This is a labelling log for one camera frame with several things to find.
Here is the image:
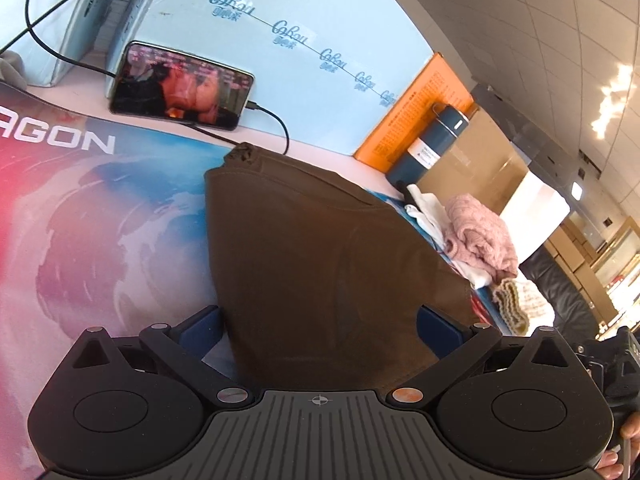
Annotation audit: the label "white folded cloth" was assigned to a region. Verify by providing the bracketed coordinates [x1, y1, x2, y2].
[405, 184, 491, 289]

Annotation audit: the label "black sofa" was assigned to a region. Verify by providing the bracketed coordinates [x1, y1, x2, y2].
[520, 246, 599, 344]

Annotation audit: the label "colourful AGON desk mat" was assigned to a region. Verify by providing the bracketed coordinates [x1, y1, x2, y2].
[0, 79, 507, 480]

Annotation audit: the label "stacked cardboard boxes background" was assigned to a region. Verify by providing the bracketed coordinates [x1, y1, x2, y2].
[544, 212, 640, 339]

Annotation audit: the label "dark teal thermos bottle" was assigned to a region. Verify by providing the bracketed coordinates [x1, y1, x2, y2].
[386, 103, 470, 191]

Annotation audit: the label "black phone charging cable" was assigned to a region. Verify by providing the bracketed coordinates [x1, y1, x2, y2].
[184, 101, 292, 157]

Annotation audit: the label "orange box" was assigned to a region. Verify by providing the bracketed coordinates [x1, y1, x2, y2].
[354, 52, 475, 174]

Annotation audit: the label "brown cardboard box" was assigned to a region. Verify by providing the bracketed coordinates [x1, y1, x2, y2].
[416, 107, 528, 214]

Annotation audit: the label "pink knitted sweater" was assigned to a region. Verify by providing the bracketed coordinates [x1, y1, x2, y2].
[444, 194, 518, 284]

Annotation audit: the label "person's right hand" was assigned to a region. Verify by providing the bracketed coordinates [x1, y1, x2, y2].
[596, 412, 640, 479]

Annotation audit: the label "smartphone playing video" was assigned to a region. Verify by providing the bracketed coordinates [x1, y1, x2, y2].
[108, 41, 255, 131]

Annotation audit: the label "cream knitted garment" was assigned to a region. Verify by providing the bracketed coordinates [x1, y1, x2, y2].
[491, 278, 555, 337]

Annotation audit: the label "white foam board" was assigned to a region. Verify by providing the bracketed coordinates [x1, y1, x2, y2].
[500, 171, 570, 263]

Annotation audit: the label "brown button-up jacket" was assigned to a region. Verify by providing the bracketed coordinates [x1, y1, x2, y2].
[205, 143, 475, 392]

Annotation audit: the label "black hanging cables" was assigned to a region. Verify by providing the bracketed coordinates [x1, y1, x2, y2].
[0, 0, 122, 82]

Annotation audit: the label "light blue tissue carton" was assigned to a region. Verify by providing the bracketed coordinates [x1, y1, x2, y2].
[106, 0, 433, 155]

